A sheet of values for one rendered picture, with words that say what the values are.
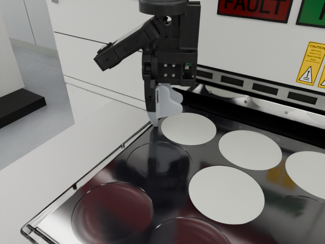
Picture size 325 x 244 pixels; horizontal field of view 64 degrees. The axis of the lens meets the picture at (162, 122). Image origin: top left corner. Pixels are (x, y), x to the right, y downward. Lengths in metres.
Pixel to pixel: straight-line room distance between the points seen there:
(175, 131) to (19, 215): 0.29
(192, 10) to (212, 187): 0.24
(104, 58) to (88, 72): 0.36
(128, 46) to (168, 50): 0.06
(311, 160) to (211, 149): 0.16
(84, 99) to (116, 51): 0.45
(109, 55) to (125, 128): 0.25
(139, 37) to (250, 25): 0.20
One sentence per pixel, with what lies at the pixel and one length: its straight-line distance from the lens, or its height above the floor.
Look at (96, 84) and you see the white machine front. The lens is 0.77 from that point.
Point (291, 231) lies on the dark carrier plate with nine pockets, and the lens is 0.37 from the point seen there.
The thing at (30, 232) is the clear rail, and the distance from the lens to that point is 0.37.
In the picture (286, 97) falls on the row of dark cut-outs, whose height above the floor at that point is 0.95.
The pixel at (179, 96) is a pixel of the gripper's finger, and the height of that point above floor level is 0.95.
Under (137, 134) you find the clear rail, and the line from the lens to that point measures 0.46.
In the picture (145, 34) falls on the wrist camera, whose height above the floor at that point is 1.07.
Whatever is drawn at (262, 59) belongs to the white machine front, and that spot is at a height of 1.01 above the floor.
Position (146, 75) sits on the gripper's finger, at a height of 1.02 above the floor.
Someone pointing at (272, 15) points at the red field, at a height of 1.08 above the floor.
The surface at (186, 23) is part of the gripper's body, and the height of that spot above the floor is 1.09.
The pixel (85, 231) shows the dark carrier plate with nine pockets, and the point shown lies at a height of 0.90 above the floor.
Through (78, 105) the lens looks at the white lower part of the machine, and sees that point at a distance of 0.89.
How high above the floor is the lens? 1.18
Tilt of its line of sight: 34 degrees down
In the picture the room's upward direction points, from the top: straight up
